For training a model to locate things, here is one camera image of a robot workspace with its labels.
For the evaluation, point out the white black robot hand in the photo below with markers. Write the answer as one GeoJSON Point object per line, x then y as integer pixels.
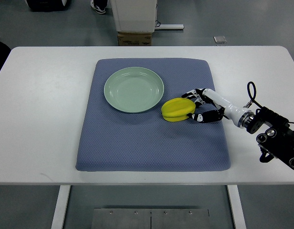
{"type": "Point", "coordinates": [223, 108]}

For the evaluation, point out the yellow starfruit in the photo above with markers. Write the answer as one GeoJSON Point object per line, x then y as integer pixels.
{"type": "Point", "coordinates": [177, 109]}

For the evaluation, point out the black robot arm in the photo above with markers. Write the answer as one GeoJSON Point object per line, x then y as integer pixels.
{"type": "Point", "coordinates": [278, 140]}

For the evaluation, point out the small grey floor plate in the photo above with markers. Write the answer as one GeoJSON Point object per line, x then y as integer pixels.
{"type": "Point", "coordinates": [219, 39]}

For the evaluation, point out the light green plate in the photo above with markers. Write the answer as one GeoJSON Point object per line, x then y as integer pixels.
{"type": "Point", "coordinates": [133, 89]}

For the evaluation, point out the metal floor plate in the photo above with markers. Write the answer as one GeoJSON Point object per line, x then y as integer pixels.
{"type": "Point", "coordinates": [146, 218]}

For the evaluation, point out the right white table leg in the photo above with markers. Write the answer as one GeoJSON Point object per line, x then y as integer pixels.
{"type": "Point", "coordinates": [236, 207]}

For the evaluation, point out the white table leg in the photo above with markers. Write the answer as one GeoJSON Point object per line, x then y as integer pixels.
{"type": "Point", "coordinates": [236, 207]}
{"type": "Point", "coordinates": [61, 207]}

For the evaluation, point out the white table foot bar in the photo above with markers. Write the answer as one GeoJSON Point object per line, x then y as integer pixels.
{"type": "Point", "coordinates": [176, 27]}

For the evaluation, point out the blue fabric mat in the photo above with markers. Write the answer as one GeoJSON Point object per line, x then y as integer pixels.
{"type": "Point", "coordinates": [115, 141]}

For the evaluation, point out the brown cardboard box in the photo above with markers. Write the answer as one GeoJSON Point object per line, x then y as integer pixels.
{"type": "Point", "coordinates": [134, 39]}

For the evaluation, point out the white cabinet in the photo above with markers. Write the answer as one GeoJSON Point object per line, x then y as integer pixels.
{"type": "Point", "coordinates": [134, 16]}

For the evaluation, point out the person's sneaker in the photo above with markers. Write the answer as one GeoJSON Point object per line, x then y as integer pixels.
{"type": "Point", "coordinates": [99, 6]}

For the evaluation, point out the left white table leg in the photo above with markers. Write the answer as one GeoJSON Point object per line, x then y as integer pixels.
{"type": "Point", "coordinates": [61, 207]}

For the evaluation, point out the black white mobile base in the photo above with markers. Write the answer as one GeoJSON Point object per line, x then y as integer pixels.
{"type": "Point", "coordinates": [47, 5]}

